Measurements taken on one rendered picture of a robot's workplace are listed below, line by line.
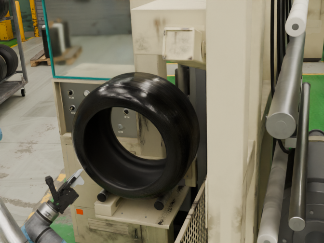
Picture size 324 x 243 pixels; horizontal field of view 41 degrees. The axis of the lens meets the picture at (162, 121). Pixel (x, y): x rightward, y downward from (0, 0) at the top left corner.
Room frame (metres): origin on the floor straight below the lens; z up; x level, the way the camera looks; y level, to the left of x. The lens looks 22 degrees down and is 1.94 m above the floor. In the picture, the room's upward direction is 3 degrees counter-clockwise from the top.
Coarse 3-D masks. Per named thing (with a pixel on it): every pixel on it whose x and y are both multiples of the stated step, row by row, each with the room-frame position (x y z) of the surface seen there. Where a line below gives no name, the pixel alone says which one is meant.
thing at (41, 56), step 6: (42, 30) 8.22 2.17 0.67; (42, 36) 8.25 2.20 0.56; (48, 48) 8.18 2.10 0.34; (36, 54) 8.58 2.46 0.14; (42, 54) 8.56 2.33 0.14; (48, 54) 8.19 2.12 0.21; (30, 60) 8.16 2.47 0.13; (36, 60) 8.15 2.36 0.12; (42, 60) 8.15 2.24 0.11; (48, 60) 8.15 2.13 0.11; (36, 66) 8.17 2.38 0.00
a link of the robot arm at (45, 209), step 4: (44, 204) 1.63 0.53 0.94; (48, 204) 1.64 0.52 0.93; (40, 208) 1.62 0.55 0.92; (44, 208) 1.61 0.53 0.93; (48, 208) 1.61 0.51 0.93; (52, 208) 1.62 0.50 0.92; (40, 212) 1.60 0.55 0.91; (44, 212) 1.60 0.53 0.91; (48, 212) 1.60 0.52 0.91; (52, 212) 1.61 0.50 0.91; (56, 212) 1.63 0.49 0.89; (48, 216) 1.60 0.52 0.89; (52, 216) 1.60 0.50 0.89; (56, 216) 1.62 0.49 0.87; (52, 220) 1.61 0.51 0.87
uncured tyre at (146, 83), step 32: (96, 96) 1.71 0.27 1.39; (128, 96) 1.65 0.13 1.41; (160, 96) 1.66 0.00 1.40; (96, 128) 1.97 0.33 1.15; (160, 128) 1.60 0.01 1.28; (192, 128) 1.69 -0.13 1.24; (96, 160) 1.87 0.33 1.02; (128, 160) 1.94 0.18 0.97; (160, 160) 1.90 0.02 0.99; (192, 160) 1.71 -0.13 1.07; (128, 192) 1.66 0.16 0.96; (160, 192) 1.62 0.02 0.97
